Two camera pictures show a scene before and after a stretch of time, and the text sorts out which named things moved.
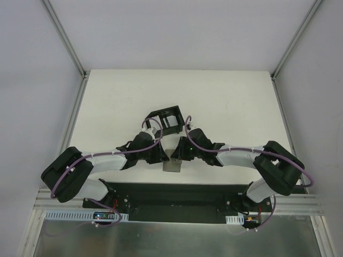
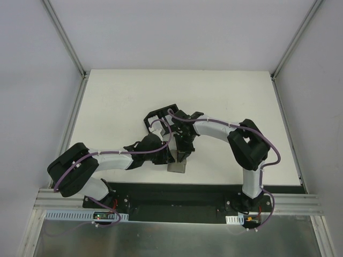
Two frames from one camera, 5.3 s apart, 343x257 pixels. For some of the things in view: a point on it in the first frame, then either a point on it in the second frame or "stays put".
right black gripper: [178, 153] to [184, 146]
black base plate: [176, 202] stays put
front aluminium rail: [297, 203] stays put
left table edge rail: [69, 130] stays put
